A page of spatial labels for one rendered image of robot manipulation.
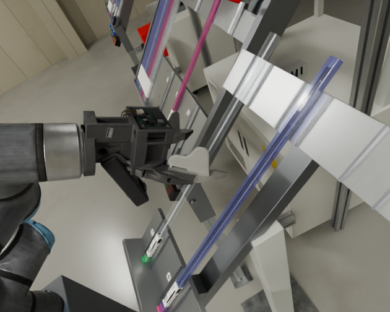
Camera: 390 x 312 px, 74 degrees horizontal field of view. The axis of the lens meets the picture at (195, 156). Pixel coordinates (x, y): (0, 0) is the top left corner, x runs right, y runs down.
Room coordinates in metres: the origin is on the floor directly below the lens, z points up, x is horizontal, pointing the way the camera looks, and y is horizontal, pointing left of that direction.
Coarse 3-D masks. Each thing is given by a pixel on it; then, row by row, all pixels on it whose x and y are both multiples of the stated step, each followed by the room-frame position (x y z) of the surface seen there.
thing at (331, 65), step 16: (336, 64) 0.22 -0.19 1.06; (320, 80) 0.23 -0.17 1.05; (304, 96) 0.23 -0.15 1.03; (304, 112) 0.22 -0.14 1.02; (288, 128) 0.22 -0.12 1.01; (272, 144) 0.22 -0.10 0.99; (272, 160) 0.21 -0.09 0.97; (256, 176) 0.21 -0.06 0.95; (240, 192) 0.21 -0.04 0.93; (224, 224) 0.20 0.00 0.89; (208, 240) 0.20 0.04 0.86; (192, 272) 0.19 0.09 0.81; (160, 304) 0.19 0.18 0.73
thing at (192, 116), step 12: (168, 72) 0.81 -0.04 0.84; (156, 84) 0.89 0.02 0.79; (168, 84) 0.78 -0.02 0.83; (180, 84) 0.70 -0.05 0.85; (156, 96) 0.85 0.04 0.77; (168, 96) 0.75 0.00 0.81; (192, 96) 0.60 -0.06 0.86; (168, 108) 0.71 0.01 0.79; (180, 108) 0.63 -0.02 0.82; (192, 108) 0.57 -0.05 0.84; (180, 120) 0.61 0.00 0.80; (192, 120) 0.55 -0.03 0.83; (204, 120) 0.49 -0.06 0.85; (180, 144) 0.55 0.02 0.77; (192, 144) 0.50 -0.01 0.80
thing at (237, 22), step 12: (192, 0) 0.84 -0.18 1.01; (204, 0) 0.75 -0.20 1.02; (204, 12) 0.72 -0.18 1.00; (216, 12) 0.65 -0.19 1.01; (228, 12) 0.60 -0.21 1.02; (240, 12) 0.56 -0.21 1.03; (216, 24) 0.64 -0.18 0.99; (228, 24) 0.58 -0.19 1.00; (240, 24) 0.53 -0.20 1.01; (252, 24) 0.49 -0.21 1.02; (240, 36) 0.51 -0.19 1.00
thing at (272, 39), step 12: (276, 36) 0.33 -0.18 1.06; (264, 48) 0.34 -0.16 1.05; (264, 60) 0.33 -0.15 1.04; (252, 72) 0.33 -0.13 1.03; (252, 84) 0.33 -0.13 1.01; (240, 96) 0.33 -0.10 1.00; (228, 108) 0.33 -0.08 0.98; (228, 120) 0.32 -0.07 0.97; (216, 132) 0.32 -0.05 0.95; (216, 144) 0.32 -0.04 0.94; (180, 192) 0.32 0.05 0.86; (180, 204) 0.30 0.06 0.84; (168, 216) 0.31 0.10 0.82; (168, 228) 0.30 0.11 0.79
